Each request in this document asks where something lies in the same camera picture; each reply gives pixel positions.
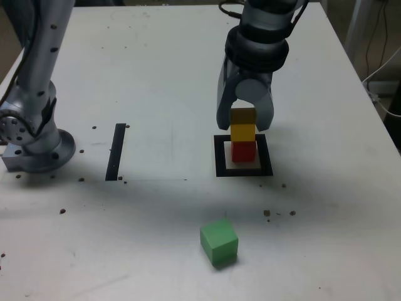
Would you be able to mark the black tape square outline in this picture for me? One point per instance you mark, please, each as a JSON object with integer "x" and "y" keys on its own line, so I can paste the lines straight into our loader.
{"x": 219, "y": 156}

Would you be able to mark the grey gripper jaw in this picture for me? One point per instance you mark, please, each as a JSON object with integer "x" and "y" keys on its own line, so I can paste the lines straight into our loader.
{"x": 224, "y": 106}
{"x": 266, "y": 113}

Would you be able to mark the green cube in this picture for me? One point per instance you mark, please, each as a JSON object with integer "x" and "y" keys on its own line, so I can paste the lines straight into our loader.
{"x": 219, "y": 241}

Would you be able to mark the black tape strip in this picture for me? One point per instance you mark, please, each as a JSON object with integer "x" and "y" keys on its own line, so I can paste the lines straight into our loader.
{"x": 115, "y": 153}

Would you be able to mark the yellow cube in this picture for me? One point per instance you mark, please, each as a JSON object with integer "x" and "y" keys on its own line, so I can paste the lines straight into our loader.
{"x": 242, "y": 131}

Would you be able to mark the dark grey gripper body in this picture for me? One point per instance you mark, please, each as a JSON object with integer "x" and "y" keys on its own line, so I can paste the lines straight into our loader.
{"x": 260, "y": 74}

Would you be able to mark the grey metal frame leg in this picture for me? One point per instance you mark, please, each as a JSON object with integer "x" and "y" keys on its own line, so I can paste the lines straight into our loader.
{"x": 357, "y": 25}

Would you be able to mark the red cube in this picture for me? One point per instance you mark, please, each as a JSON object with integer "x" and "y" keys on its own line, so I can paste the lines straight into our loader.
{"x": 242, "y": 153}

